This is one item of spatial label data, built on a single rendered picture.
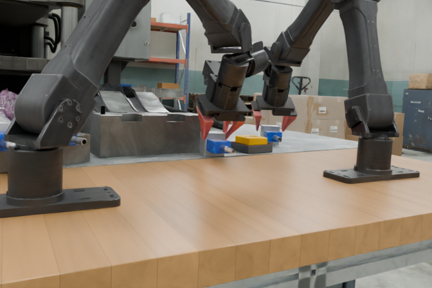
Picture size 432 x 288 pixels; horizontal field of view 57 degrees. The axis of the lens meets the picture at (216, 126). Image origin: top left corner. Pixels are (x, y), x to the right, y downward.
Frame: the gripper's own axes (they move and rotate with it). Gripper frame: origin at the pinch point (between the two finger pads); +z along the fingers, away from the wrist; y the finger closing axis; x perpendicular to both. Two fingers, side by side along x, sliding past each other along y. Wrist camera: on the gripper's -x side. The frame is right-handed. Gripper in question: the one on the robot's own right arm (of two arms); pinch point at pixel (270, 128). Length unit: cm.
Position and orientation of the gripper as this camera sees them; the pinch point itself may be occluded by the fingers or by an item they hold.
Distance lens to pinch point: 118.8
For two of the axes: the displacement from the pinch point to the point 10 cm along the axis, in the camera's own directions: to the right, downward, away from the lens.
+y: -9.9, -0.3, -1.1
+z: -0.9, 8.2, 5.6
